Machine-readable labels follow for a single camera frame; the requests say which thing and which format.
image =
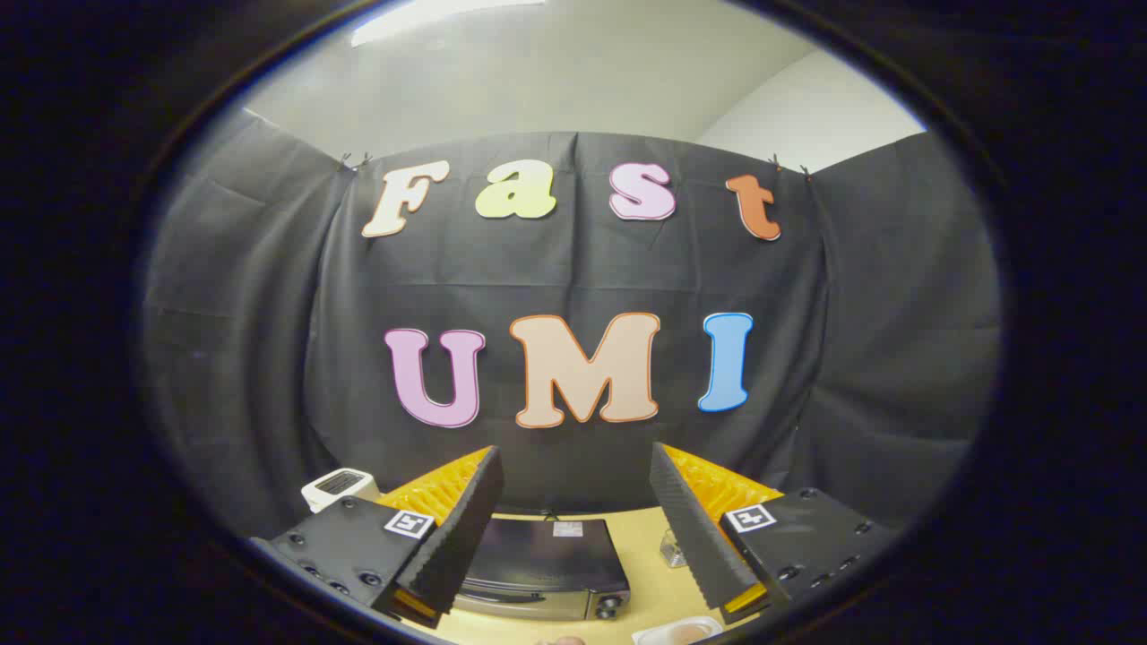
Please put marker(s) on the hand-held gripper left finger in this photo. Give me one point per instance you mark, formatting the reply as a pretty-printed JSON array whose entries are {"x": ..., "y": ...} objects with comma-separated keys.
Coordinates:
[{"x": 457, "y": 537}]

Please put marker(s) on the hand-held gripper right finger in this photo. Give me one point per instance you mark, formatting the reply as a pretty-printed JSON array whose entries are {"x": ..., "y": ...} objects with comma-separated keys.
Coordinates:
[{"x": 694, "y": 537}]

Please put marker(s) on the black toaster oven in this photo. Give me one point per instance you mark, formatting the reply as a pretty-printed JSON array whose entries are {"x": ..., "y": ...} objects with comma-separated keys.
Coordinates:
[{"x": 547, "y": 555}]

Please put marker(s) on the white toaster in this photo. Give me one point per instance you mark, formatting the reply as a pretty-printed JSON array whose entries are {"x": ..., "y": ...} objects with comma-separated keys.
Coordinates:
[{"x": 340, "y": 488}]

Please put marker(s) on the white square plate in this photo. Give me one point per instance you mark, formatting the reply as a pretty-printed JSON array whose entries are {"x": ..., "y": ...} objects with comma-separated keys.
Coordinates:
[{"x": 652, "y": 636}]

